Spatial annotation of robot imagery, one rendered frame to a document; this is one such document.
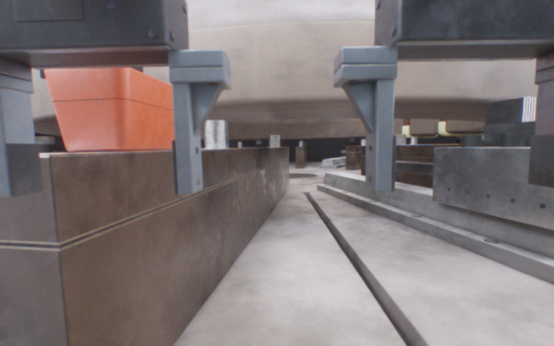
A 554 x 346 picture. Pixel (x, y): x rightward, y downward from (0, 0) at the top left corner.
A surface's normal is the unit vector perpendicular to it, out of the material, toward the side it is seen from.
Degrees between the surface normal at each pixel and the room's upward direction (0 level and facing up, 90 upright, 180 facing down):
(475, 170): 90
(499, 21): 90
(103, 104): 97
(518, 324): 0
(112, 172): 90
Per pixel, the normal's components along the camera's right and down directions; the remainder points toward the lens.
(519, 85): 0.28, 0.09
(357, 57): 0.00, 0.10
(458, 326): -0.02, -0.99
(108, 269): 0.99, 0.00
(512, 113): -0.97, 0.04
